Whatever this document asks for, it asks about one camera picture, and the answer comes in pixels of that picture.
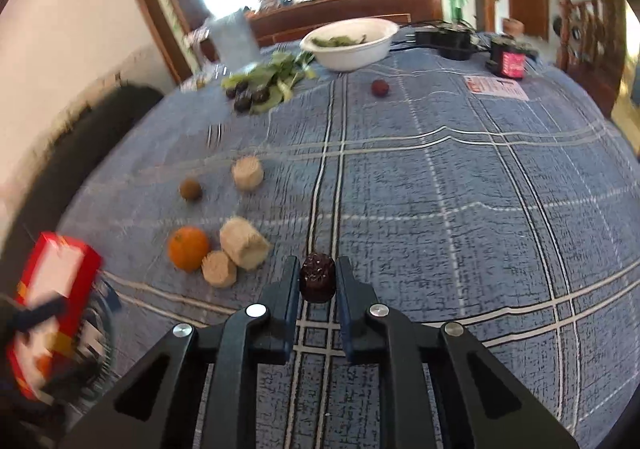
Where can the white red printed card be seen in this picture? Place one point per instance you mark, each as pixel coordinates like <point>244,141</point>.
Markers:
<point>495,88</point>

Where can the small red date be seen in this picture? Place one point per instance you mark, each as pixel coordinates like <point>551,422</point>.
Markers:
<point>380,88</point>

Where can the green vegetable stalks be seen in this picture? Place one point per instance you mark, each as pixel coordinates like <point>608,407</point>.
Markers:
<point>280,71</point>

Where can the brown clay pot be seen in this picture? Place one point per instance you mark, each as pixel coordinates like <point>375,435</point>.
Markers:
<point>513,26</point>

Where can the orange mandarin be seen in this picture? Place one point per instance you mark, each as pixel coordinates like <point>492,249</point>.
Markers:
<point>188,249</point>

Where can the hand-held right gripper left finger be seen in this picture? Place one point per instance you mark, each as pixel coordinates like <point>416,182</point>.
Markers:
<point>294,299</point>

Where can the black power adapter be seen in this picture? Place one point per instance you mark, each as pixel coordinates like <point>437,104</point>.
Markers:
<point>450,43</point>

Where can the black bottle red label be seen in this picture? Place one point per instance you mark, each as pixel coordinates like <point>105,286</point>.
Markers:
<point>510,59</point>

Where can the white bowl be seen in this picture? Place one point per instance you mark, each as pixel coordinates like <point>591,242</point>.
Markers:
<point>350,46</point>

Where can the wooden cabinet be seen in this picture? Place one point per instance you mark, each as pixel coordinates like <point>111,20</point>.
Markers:
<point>340,4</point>

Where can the red shallow box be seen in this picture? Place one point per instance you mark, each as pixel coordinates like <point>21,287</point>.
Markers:
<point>55,274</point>

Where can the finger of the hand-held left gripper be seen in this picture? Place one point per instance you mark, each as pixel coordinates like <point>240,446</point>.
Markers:
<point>35,316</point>

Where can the clear glass pitcher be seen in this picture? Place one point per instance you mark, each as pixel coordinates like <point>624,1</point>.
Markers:
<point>232,41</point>

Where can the wooden chair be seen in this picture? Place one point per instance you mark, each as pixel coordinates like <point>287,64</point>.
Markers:
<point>590,44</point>

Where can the large beige bread chunk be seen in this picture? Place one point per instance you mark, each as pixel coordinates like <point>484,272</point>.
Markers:
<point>245,243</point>

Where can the small beige bread piece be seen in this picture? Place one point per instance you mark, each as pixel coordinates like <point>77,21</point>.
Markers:
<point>219,269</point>

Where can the dark wrinkled date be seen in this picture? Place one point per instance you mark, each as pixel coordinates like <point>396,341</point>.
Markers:
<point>316,279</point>

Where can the brown longan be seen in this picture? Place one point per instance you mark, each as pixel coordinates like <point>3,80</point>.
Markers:
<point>190,190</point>

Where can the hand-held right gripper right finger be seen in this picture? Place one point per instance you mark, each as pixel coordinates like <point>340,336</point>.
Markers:
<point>345,299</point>

